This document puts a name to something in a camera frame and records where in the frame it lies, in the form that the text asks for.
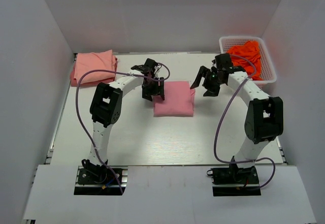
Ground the pink t shirt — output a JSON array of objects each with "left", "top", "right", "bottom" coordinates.
[{"left": 153, "top": 81, "right": 196, "bottom": 117}]

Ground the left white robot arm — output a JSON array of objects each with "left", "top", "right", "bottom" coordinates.
[{"left": 87, "top": 58, "right": 165, "bottom": 166}]

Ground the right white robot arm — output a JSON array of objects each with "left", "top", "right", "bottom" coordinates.
[{"left": 191, "top": 53, "right": 283, "bottom": 169}]

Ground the orange t shirt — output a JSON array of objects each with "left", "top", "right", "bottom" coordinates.
[{"left": 227, "top": 41, "right": 263, "bottom": 81}]

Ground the white plastic basket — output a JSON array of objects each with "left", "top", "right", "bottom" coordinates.
[{"left": 219, "top": 36, "right": 277, "bottom": 87}]

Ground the folded salmon t shirt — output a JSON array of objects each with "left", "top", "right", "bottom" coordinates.
[{"left": 70, "top": 50, "right": 118, "bottom": 87}]

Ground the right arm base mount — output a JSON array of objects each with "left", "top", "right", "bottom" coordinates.
[{"left": 207, "top": 164, "right": 261, "bottom": 197}]

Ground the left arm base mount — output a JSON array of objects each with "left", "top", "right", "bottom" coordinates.
[{"left": 74, "top": 159, "right": 127, "bottom": 196}]

